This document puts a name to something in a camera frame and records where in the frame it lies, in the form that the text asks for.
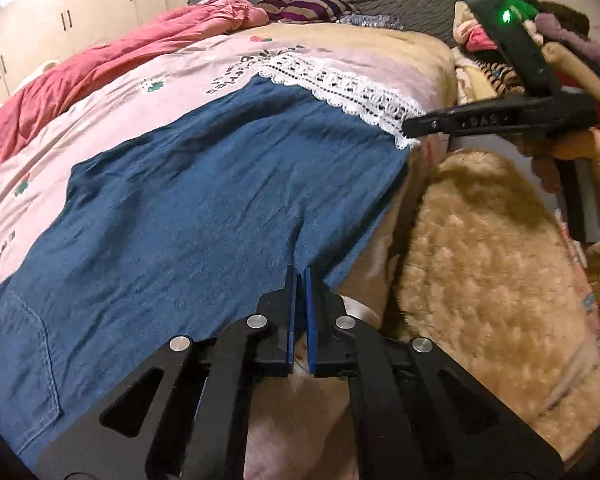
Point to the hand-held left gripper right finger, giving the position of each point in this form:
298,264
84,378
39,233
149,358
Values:
310,320

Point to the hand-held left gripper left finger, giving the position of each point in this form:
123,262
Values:
291,320

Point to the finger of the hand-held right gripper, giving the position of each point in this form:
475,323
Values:
460,121

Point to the blue pants with lace trim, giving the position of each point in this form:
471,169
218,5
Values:
180,210

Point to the striped beige garment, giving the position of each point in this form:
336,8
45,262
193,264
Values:
490,80

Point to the pink cloth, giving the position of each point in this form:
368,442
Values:
475,37

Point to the blue floral cloth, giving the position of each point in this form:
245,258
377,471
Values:
370,21

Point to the beige fluffy fleece garment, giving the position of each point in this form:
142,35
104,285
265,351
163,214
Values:
480,285

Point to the purple striped pillow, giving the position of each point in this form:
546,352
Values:
305,9

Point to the pink strawberry printed blanket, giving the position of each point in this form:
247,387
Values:
130,95

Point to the red duvet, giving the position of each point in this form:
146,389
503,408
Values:
80,70

